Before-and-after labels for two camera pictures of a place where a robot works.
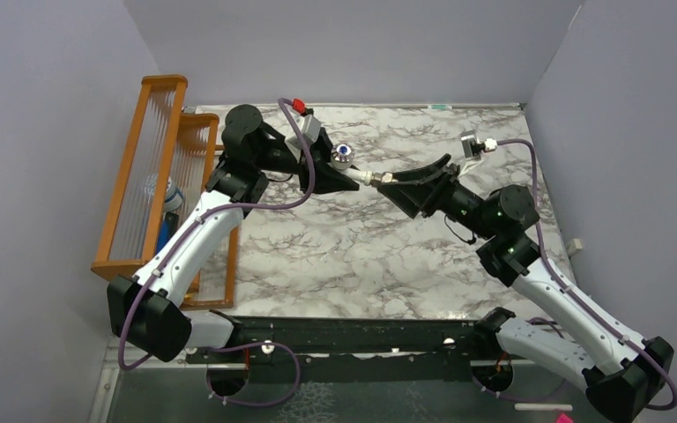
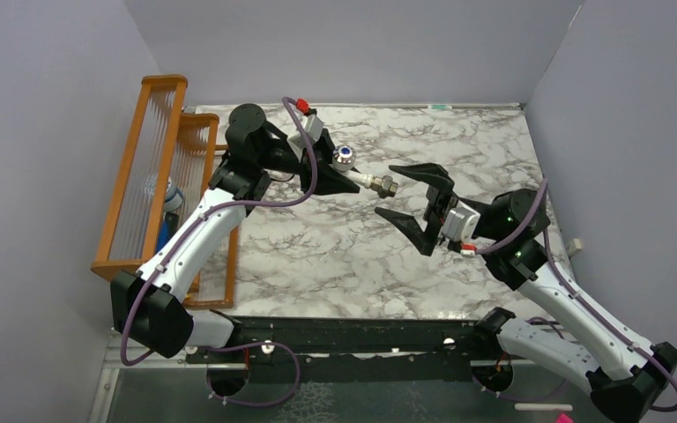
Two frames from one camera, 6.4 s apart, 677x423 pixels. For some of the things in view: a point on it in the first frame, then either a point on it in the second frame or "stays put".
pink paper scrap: x=564 y=419 stays put
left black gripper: x=328 y=179 stays put
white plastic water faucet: x=341 y=159 stays put
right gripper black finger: x=413 y=196 to x=422 y=241
